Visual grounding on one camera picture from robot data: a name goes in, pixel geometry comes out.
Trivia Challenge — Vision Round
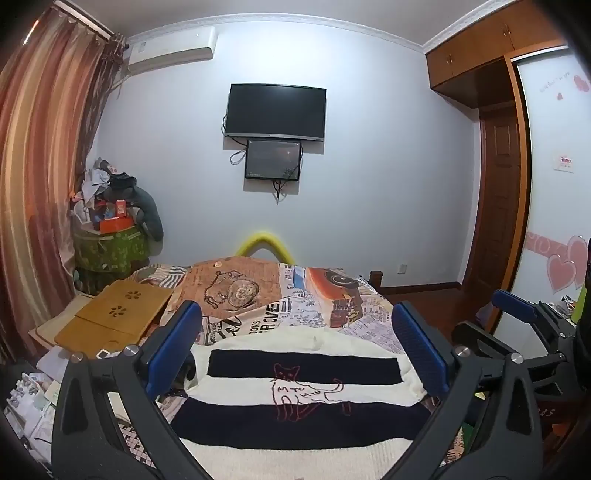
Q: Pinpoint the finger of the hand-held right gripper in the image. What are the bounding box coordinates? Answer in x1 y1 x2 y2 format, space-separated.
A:
451 322 568 370
492 290 573 356

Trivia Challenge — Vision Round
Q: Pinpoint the pile of papers and packets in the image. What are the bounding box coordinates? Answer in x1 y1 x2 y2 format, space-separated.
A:
4 346 68 464

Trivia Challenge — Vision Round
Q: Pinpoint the black and white striped sweater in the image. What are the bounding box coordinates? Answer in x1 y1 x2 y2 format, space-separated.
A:
171 325 462 480

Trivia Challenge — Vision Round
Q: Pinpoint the brown wooden door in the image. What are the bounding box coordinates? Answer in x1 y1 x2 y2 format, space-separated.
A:
462 104 522 289

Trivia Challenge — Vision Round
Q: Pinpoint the printed bed sheet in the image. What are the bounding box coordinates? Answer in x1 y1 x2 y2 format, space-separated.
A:
117 261 467 480

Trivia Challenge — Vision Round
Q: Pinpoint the small black monitor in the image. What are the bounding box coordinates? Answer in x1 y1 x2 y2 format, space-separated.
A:
245 139 302 181

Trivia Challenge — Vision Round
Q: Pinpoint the white sliding wardrobe door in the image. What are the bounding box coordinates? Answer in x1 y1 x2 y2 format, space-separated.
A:
489 46 591 333

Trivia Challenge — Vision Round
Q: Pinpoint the orange box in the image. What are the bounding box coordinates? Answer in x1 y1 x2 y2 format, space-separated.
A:
99 217 134 234

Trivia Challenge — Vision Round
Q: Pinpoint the black wall television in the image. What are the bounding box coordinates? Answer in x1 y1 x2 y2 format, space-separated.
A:
225 83 328 141

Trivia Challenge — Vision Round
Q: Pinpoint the striped orange curtain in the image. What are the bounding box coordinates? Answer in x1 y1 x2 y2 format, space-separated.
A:
0 9 125 365

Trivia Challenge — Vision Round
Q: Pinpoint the green patterned storage box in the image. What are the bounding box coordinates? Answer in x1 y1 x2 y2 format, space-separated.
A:
73 224 151 296

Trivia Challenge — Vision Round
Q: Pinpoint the white air conditioner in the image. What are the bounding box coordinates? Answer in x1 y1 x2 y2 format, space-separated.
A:
124 26 217 75

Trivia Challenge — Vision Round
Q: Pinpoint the wooden overhead cabinet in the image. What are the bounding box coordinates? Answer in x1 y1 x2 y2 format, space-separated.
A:
425 9 568 109

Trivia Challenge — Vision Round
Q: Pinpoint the light wooden board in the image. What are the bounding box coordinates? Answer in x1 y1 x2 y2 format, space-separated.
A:
28 295 88 349

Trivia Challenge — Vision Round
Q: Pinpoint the wooden lap desk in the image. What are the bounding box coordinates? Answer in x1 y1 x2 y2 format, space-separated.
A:
54 279 174 348

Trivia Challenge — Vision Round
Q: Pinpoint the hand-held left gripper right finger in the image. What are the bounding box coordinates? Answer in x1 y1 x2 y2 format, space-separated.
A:
392 301 546 480

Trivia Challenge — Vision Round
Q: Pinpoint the pile of clothes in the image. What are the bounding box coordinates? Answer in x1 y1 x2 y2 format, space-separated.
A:
74 157 139 217

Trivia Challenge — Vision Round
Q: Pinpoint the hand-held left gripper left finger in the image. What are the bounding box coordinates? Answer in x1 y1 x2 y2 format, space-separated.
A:
52 300 208 480

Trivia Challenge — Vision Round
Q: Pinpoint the yellow foam tube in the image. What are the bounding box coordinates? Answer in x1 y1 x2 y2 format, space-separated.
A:
236 232 293 265

